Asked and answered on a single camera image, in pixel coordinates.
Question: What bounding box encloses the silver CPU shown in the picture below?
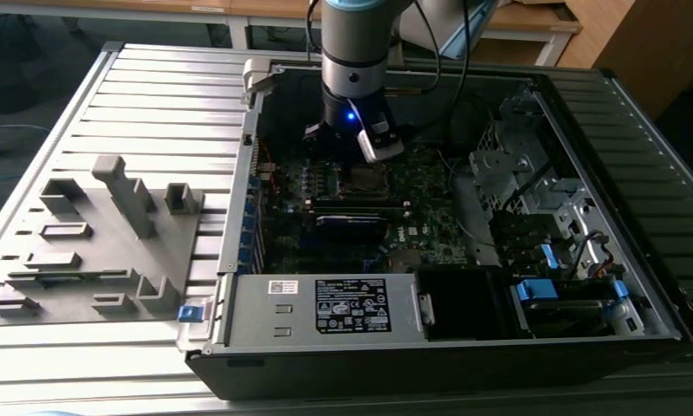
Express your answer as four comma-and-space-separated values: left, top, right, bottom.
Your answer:
349, 166, 385, 192

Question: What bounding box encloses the black RAM slot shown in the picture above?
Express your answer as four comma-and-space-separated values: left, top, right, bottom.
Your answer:
315, 205, 411, 216
313, 197, 409, 208

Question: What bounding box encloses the grey plastic case latch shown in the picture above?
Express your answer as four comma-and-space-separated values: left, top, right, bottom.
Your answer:
241, 59, 273, 105

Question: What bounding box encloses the black graphics card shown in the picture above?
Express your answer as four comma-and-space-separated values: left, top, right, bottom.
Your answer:
316, 214, 389, 255

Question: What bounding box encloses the green motherboard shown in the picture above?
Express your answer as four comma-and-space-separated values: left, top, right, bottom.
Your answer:
256, 145, 482, 275

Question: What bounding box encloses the silver metal drive cage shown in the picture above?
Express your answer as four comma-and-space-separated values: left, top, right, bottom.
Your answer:
467, 81, 600, 226

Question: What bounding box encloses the blue card retainer strip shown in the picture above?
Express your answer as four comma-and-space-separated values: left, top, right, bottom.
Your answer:
237, 172, 265, 275

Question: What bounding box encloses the brown chipset heatsink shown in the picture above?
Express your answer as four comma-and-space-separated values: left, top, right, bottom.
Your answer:
392, 249, 423, 270

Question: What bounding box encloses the wooden desk with white legs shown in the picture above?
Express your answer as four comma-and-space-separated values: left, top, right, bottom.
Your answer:
0, 0, 249, 51
229, 0, 584, 66

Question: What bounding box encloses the black plastic fan housing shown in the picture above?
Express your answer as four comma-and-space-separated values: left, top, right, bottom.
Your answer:
415, 266, 516, 341

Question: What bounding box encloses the grey power supply unit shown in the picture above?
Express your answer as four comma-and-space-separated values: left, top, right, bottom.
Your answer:
224, 272, 429, 348

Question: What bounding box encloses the grey parts rack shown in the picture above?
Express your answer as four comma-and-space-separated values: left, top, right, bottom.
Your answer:
0, 155, 207, 327

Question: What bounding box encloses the wooden cabinet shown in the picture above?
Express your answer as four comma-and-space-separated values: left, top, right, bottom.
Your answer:
558, 0, 693, 120

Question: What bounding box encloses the black hard disk drive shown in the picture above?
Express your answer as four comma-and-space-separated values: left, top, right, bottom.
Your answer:
523, 299, 608, 337

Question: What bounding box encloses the black and silver PC case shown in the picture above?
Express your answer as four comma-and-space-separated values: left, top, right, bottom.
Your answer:
176, 58, 693, 402

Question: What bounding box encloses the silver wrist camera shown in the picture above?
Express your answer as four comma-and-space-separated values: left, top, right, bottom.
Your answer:
356, 120, 405, 165

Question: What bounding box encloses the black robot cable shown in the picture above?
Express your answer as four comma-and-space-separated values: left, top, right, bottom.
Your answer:
305, 0, 475, 146

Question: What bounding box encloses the black power cable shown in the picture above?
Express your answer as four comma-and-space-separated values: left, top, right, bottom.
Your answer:
500, 159, 556, 218

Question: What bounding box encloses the black drive cable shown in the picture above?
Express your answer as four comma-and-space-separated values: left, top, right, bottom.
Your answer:
571, 229, 608, 274

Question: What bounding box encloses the wide blue disk carrier handle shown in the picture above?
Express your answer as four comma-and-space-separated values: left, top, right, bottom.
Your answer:
514, 278, 559, 301

